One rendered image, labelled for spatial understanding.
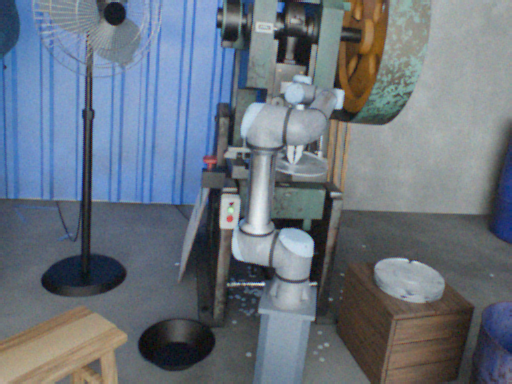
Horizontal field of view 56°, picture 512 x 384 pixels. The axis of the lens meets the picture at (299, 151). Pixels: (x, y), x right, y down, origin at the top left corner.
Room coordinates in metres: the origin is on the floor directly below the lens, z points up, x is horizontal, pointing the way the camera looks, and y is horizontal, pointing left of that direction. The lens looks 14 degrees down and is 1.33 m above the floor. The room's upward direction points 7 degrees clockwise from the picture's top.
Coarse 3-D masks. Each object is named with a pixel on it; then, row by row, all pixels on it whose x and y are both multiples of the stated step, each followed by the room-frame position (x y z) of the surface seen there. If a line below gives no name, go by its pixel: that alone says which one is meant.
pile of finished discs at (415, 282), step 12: (384, 264) 1.93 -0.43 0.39; (396, 264) 1.94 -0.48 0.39; (408, 264) 1.96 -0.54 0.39; (420, 264) 1.97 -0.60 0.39; (384, 276) 1.82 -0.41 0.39; (396, 276) 1.83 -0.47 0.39; (408, 276) 1.83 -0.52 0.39; (420, 276) 1.85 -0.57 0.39; (432, 276) 1.87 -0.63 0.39; (384, 288) 1.77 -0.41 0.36; (396, 288) 1.73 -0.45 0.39; (408, 288) 1.74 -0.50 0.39; (420, 288) 1.76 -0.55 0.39; (432, 288) 1.77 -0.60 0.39; (444, 288) 1.79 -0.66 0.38; (408, 300) 1.71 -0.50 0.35; (420, 300) 1.71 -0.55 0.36; (432, 300) 1.73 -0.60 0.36
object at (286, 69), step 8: (280, 64) 2.16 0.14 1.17; (288, 64) 2.18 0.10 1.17; (296, 64) 2.22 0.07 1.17; (280, 72) 2.16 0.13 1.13; (288, 72) 2.17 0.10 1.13; (296, 72) 2.18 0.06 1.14; (304, 72) 2.19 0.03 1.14; (280, 80) 2.16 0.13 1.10; (288, 80) 2.17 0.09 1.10; (280, 88) 2.16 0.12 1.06; (280, 96) 2.16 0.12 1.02; (272, 104) 2.14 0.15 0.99; (280, 104) 2.15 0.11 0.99; (288, 104) 2.17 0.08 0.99
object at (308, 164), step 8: (280, 152) 2.06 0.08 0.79; (304, 152) 2.12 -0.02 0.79; (280, 160) 1.96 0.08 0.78; (288, 160) 1.97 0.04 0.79; (304, 160) 2.01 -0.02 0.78; (312, 160) 2.04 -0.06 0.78; (320, 160) 2.06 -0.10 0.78; (280, 168) 1.87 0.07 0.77; (288, 168) 1.89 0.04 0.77; (296, 168) 1.91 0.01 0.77; (304, 168) 1.93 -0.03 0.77; (312, 168) 1.95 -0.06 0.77; (320, 168) 1.96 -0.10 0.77
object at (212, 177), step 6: (204, 168) 1.96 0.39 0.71; (210, 168) 1.94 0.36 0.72; (216, 168) 1.98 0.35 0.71; (204, 174) 1.91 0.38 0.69; (210, 174) 1.92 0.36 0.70; (216, 174) 1.92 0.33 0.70; (222, 174) 1.93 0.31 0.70; (204, 180) 1.91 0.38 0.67; (210, 180) 1.92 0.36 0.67; (216, 180) 1.92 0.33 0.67; (222, 180) 1.93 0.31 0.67; (204, 186) 1.91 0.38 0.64; (210, 186) 1.92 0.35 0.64; (216, 186) 1.93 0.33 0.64; (222, 186) 1.93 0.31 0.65; (222, 192) 1.94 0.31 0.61
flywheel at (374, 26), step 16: (352, 0) 2.57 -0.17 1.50; (368, 0) 2.40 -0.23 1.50; (384, 0) 2.20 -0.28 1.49; (368, 16) 2.36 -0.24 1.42; (384, 16) 2.18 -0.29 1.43; (368, 32) 2.27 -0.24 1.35; (384, 32) 2.15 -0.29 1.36; (352, 48) 2.51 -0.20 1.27; (368, 48) 2.28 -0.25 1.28; (352, 64) 2.50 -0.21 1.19; (368, 64) 2.27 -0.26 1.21; (336, 80) 2.58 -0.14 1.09; (352, 80) 2.44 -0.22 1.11; (368, 80) 2.24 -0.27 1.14; (352, 96) 2.37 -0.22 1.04; (352, 112) 2.28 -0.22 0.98
